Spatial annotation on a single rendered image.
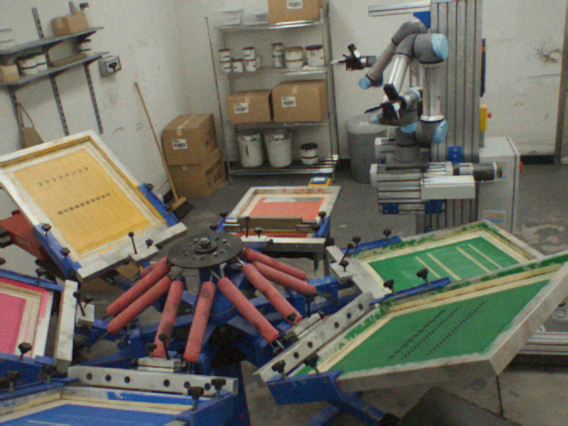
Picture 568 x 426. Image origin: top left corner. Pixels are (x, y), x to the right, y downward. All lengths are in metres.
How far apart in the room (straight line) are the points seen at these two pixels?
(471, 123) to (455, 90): 0.20
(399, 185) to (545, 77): 3.65
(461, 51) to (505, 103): 3.45
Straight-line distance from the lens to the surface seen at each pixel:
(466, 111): 3.28
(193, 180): 6.43
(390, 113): 2.64
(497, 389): 3.59
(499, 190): 3.40
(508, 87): 6.59
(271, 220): 3.10
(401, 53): 2.99
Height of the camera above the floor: 2.31
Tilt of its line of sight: 23 degrees down
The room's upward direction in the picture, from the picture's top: 7 degrees counter-clockwise
